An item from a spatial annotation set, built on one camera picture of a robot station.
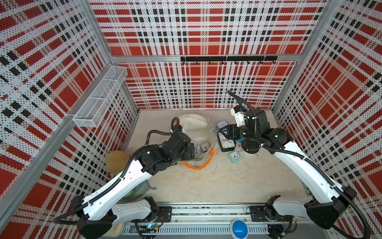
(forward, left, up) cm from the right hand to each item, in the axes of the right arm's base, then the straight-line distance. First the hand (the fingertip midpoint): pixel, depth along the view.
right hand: (227, 129), depth 71 cm
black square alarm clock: (+7, -4, -26) cm, 28 cm away
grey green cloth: (-22, +48, -29) cm, 60 cm away
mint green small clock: (0, -8, -29) cm, 30 cm away
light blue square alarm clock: (+27, -3, -29) cm, 40 cm away
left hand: (-8, +18, -4) cm, 20 cm away
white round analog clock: (+6, +11, -28) cm, 30 cm away
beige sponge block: (-38, +52, -26) cm, 70 cm away
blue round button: (-38, -5, -28) cm, 47 cm away
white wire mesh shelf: (+21, +82, -10) cm, 85 cm away
